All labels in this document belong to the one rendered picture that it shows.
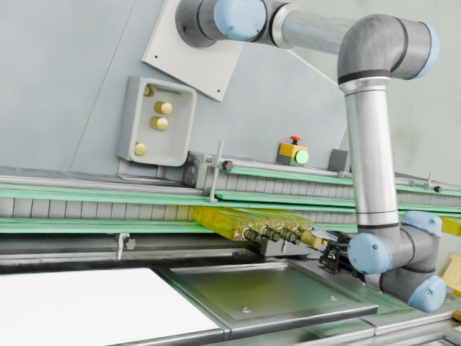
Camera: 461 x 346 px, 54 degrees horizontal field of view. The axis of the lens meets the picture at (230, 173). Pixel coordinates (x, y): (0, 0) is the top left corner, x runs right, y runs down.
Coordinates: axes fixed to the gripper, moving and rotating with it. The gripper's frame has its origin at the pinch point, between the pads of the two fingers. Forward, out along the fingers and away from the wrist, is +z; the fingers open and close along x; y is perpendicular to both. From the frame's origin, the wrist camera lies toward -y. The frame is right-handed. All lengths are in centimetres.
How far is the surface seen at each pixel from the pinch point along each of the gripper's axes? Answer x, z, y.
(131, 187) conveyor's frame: -5.2, 28.7, 40.1
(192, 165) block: -12.2, 31.4, 21.3
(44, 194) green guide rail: -4, 20, 63
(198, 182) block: -8.2, 28.1, 20.4
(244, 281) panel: 12.6, 6.0, 15.9
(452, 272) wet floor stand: 67, 106, -312
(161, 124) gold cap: -22, 35, 31
